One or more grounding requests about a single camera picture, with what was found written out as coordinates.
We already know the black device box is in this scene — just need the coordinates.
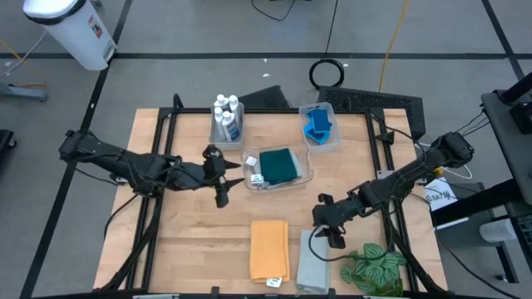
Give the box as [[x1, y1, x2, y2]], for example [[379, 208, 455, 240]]
[[496, 71, 532, 135]]

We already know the yellow hanging cable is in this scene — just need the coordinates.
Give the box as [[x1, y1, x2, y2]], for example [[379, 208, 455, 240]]
[[377, 0, 411, 93]]

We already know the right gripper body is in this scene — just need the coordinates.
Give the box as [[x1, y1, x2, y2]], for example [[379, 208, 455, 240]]
[[311, 193, 362, 250]]

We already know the orange towel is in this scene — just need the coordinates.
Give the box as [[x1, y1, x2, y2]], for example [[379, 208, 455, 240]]
[[249, 219, 291, 284]]

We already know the black power cable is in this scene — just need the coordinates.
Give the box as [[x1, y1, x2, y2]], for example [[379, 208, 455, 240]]
[[102, 193, 140, 240]]

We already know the white paper sheet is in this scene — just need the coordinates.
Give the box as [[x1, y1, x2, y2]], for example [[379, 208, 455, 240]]
[[423, 178, 458, 213]]

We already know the white plastic roll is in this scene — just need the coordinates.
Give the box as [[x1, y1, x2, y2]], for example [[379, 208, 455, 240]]
[[478, 218, 519, 243]]

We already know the grey side table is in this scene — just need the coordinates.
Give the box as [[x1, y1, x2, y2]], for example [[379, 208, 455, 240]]
[[480, 89, 532, 207]]

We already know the grey floor stand base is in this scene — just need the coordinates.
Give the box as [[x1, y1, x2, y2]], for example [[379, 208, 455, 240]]
[[0, 82, 49, 103]]

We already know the dark green cloth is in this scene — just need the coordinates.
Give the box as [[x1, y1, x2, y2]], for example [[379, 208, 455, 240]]
[[259, 148, 299, 186]]

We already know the white pedal trash bin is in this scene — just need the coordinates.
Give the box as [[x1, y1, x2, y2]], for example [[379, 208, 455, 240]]
[[22, 0, 118, 71]]

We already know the clear plastic storage bin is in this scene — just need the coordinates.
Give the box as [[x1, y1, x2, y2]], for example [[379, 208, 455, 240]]
[[240, 144, 315, 192]]

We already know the black hanging cable with coil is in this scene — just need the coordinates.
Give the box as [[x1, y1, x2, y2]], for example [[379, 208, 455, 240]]
[[308, 0, 346, 91]]

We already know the black workstation desk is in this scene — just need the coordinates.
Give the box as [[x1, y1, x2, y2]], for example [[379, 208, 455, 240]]
[[430, 178, 532, 287]]

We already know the black computer tower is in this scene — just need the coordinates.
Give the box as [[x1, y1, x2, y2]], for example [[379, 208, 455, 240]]
[[228, 85, 292, 110]]

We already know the green striped-leaf plant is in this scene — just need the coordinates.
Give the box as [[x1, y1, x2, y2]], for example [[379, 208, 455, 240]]
[[339, 243, 408, 298]]

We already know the black floor object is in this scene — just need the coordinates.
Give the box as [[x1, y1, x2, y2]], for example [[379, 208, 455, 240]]
[[0, 129, 17, 167]]

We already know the black floor cable loop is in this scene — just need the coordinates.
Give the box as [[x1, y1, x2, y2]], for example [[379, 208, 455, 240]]
[[251, 0, 297, 22]]

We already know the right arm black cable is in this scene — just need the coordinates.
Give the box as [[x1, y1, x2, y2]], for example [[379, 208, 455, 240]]
[[308, 226, 392, 263]]

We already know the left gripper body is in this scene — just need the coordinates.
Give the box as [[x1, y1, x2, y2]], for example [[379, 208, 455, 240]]
[[201, 144, 230, 209]]

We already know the frosted plastic handled bin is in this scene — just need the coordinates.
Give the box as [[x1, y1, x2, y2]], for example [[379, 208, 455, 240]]
[[298, 101, 342, 154], [209, 102, 245, 151]]

